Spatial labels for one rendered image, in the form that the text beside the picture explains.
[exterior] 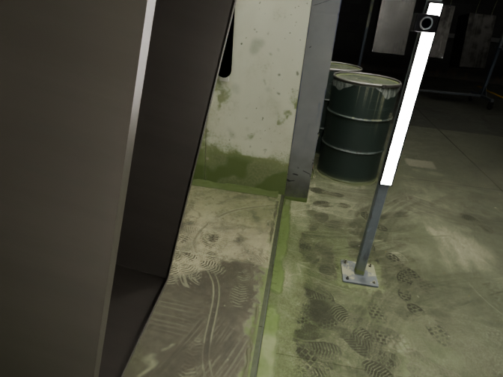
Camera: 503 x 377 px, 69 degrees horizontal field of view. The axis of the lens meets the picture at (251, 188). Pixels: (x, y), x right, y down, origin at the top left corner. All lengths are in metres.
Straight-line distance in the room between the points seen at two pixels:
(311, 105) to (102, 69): 2.27
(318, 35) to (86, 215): 2.22
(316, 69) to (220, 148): 0.90
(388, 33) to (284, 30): 5.00
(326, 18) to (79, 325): 2.27
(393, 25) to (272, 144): 5.10
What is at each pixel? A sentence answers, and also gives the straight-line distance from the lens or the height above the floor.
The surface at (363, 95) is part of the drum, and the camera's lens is 3.14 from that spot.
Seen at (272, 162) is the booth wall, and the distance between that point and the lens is 2.79.
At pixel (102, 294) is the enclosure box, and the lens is 0.62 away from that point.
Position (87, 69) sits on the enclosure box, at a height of 1.29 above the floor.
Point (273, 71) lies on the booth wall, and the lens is 2.61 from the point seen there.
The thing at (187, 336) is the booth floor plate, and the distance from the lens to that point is 1.75.
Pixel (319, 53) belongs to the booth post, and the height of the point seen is 1.11.
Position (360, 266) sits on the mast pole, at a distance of 2.24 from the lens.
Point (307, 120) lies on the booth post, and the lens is 2.67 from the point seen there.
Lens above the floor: 1.37
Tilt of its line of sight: 27 degrees down
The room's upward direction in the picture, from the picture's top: 5 degrees clockwise
